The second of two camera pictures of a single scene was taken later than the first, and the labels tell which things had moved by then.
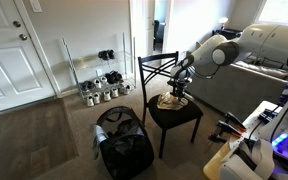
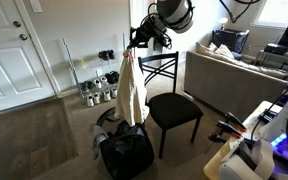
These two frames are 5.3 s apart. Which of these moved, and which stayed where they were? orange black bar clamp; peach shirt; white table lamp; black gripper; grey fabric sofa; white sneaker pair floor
Moved: peach shirt; black gripper
Stayed: white table lamp; grey fabric sofa; white sneaker pair floor; orange black bar clamp
